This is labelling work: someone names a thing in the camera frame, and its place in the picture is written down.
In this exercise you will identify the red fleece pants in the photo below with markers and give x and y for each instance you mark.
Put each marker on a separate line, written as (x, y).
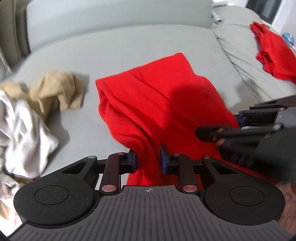
(161, 104)

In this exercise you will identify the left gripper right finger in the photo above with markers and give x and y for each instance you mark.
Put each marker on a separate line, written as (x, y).
(181, 166)

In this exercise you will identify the white grey crumpled garment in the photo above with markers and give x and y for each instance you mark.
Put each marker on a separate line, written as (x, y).
(26, 143)

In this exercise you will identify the beige crumpled garment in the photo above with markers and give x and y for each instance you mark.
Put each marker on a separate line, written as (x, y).
(55, 90)

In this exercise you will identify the blue glass object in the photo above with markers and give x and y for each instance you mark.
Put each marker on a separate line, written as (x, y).
(288, 38)

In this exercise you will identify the dark grey throw pillow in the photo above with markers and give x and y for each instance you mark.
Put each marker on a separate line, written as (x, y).
(14, 37)

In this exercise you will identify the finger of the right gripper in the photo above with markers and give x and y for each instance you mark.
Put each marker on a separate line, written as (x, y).
(258, 116)
(248, 135)

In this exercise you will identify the pink fluffy blanket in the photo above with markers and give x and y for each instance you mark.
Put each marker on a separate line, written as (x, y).
(288, 219)

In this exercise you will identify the grey fabric sofa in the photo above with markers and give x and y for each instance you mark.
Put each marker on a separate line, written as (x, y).
(100, 39)

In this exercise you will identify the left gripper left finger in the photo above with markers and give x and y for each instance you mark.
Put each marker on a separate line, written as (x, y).
(116, 165)

